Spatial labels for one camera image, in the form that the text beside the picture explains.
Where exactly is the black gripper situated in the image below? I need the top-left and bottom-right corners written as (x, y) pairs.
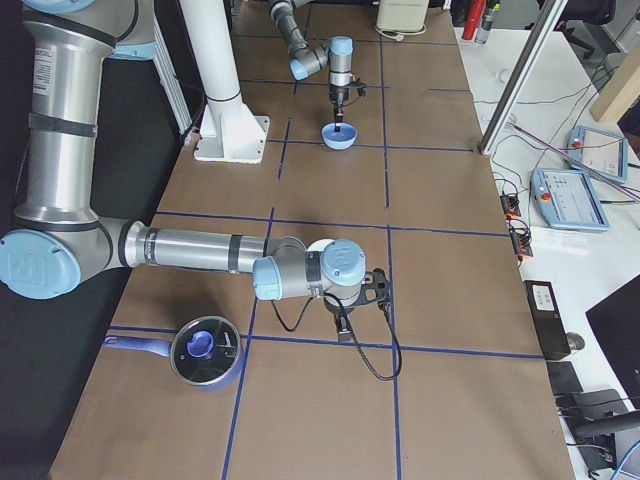
top-left (323, 268), bottom-right (390, 343)
top-left (329, 85), bottom-right (350, 132)

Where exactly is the blue bowl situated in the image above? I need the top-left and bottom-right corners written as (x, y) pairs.
top-left (321, 122), bottom-right (358, 150)

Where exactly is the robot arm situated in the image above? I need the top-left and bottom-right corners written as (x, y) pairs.
top-left (1, 35), bottom-right (387, 349)
top-left (268, 0), bottom-right (355, 132)

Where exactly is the silver toaster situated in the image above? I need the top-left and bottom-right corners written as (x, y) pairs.
top-left (376, 0), bottom-right (428, 33)

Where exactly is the blue saucepan with lid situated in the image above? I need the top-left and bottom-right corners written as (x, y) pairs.
top-left (103, 316), bottom-right (245, 391)

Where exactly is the red bottle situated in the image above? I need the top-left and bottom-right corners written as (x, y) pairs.
top-left (461, 0), bottom-right (486, 41)

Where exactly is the black box with label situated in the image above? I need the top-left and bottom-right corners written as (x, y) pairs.
top-left (524, 280), bottom-right (571, 361)

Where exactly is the near teach pendant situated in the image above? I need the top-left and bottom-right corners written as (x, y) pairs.
top-left (531, 168), bottom-right (610, 232)

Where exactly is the teach pendant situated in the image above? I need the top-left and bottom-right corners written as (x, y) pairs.
top-left (567, 125), bottom-right (629, 183)
top-left (531, 168), bottom-right (610, 232)

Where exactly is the far teach pendant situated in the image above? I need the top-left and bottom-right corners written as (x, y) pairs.
top-left (567, 125), bottom-right (629, 183)

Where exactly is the white power plug with cable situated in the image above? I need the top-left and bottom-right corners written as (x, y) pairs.
top-left (380, 31), bottom-right (405, 42)

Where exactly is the white pedestal column with base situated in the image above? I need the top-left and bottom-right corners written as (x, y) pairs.
top-left (180, 0), bottom-right (270, 164)

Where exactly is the aluminium frame post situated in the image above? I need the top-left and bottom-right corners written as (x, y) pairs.
top-left (478, 0), bottom-right (568, 155)

